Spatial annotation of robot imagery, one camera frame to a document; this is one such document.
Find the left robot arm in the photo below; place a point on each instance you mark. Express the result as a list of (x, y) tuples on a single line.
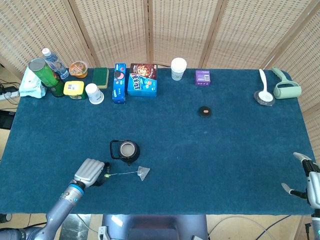
[(65, 201)]

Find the purple box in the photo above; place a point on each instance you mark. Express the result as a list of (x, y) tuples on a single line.
[(202, 78)]

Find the green yellow sponge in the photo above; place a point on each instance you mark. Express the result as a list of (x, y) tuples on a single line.
[(100, 76)]

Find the orange jelly cup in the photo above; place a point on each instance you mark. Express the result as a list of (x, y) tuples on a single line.
[(78, 68)]

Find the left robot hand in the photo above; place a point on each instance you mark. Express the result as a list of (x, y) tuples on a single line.
[(90, 171)]

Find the clear water bottle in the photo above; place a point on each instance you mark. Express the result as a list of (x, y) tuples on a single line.
[(57, 63)]

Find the green cylindrical can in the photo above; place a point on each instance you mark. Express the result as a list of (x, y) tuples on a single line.
[(45, 72)]

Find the black teapot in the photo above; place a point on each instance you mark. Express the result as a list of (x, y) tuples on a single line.
[(137, 151)]

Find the blue table cloth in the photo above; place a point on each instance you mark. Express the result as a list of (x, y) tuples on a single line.
[(175, 162)]

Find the white power strip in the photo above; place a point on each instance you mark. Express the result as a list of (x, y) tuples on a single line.
[(7, 95)]

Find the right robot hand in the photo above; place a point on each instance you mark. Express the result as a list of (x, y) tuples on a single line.
[(313, 185)]

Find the white wet wipes pack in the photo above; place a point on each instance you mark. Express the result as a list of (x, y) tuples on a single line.
[(28, 87)]

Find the white plastic spoon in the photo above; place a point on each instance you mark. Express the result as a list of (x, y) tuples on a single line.
[(265, 95)]

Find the blue cookie box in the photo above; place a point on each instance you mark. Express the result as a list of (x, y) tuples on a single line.
[(142, 82)]

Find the stacked white paper cups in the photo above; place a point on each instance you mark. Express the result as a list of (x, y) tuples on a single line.
[(178, 70)]

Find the steel wool scrubber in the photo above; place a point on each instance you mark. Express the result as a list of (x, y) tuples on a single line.
[(261, 103)]

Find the black floor box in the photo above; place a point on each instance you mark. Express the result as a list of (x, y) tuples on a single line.
[(6, 120)]

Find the upturned white paper cup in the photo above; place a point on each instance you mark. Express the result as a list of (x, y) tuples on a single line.
[(95, 95)]

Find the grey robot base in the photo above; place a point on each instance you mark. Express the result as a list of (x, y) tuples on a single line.
[(155, 228)]

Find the black teapot lid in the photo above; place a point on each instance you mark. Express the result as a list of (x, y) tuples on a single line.
[(203, 114)]

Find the wicker folding screen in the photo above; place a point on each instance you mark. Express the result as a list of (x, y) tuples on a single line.
[(120, 30)]

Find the blue Oreo box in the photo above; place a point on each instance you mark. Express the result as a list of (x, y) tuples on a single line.
[(119, 85)]

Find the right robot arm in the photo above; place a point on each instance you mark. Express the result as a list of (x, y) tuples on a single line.
[(315, 225)]

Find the green container yellow lid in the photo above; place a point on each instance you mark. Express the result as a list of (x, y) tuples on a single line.
[(73, 87)]

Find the green lint roller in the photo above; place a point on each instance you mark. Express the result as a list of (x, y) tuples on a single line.
[(287, 91)]

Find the black power adapter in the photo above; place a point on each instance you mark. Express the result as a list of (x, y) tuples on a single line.
[(8, 89)]

